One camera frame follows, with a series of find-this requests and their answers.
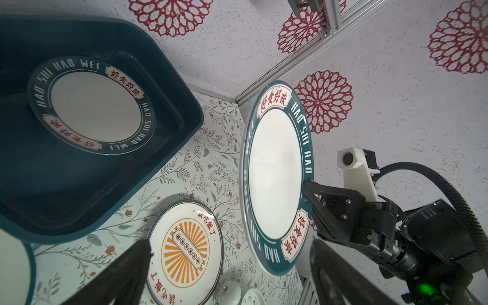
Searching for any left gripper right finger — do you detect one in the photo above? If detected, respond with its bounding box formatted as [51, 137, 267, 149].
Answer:
[310, 238, 395, 304]

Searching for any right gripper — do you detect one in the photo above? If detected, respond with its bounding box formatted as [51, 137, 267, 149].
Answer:
[302, 180, 416, 275]

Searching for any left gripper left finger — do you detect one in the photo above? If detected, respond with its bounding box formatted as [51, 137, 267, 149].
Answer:
[64, 240, 152, 304]

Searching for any orange sunburst plate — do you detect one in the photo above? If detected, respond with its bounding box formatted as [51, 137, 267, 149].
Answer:
[146, 200, 224, 304]

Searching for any green Hao Wei plate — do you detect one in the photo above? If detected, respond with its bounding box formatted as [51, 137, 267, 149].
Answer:
[240, 81, 314, 277]
[27, 56, 157, 156]

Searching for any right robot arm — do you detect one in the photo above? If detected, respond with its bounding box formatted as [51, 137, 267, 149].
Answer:
[302, 162, 487, 304]

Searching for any teal plastic bin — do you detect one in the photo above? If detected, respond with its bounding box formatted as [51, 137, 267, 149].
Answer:
[1, 15, 203, 244]

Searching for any white flower-pattern plate upper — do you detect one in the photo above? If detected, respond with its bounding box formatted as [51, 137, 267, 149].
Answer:
[1, 230, 36, 304]

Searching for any white alarm clock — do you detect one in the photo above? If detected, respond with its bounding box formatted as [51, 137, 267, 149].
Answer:
[216, 281, 266, 305]

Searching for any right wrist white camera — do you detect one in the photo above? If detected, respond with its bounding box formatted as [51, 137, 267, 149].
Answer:
[338, 147, 380, 202]

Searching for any grey wall shelf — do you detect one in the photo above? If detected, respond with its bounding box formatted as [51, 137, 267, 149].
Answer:
[288, 0, 325, 17]

